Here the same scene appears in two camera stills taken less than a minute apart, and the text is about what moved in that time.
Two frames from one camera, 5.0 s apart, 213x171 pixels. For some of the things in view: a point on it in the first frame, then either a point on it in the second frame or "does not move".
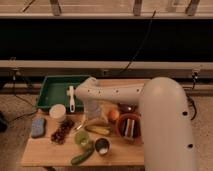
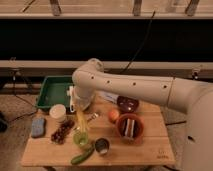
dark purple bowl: (127, 107) does not move
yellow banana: (98, 126) -> (81, 121)
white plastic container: (58, 112) does not move
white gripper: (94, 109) -> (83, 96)
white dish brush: (70, 92) does not move
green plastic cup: (82, 137) does not move
